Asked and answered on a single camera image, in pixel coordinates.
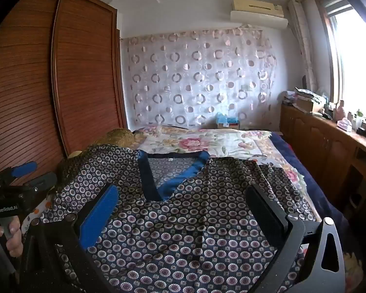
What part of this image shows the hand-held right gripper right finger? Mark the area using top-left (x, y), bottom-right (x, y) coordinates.
top-left (246, 184), bottom-right (346, 293)

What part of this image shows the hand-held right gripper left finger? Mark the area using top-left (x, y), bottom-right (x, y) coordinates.
top-left (20, 184), bottom-right (122, 293)

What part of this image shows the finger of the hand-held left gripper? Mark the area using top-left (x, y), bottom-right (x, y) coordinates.
top-left (0, 161), bottom-right (38, 184)
top-left (21, 172), bottom-right (58, 196)

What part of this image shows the circle-print dark shirt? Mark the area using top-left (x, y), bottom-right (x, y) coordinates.
top-left (40, 145), bottom-right (321, 293)

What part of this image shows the person's left hand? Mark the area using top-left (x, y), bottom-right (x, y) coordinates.
top-left (0, 216), bottom-right (23, 258)

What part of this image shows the navy blue blanket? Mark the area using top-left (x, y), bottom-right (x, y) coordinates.
top-left (270, 131), bottom-right (351, 241)

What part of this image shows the golden yellow pillow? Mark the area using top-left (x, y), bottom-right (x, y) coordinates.
top-left (58, 128), bottom-right (138, 187)

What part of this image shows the wooden low cabinet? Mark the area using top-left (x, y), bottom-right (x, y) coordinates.
top-left (279, 104), bottom-right (366, 208)

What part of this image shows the cardboard box with blue cloth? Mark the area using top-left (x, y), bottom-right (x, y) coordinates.
top-left (215, 113), bottom-right (241, 129)

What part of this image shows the floral quilt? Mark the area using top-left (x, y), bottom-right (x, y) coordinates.
top-left (131, 125), bottom-right (319, 220)

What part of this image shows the wooden slatted wardrobe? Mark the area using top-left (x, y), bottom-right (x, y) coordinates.
top-left (0, 0), bottom-right (129, 190)

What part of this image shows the plain cardboard box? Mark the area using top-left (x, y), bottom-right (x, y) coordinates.
top-left (296, 97), bottom-right (321, 112)

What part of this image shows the pink tissue pack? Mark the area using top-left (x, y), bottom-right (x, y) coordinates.
top-left (336, 119), bottom-right (353, 132)

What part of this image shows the pile of papers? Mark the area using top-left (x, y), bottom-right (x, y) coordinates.
top-left (284, 87), bottom-right (328, 104)

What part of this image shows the circle-patterned sheer curtain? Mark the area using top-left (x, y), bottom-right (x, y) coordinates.
top-left (120, 27), bottom-right (278, 129)

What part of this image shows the beige window curtain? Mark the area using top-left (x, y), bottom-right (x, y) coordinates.
top-left (288, 0), bottom-right (319, 94)

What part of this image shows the wall air conditioner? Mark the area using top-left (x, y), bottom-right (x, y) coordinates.
top-left (230, 0), bottom-right (289, 30)

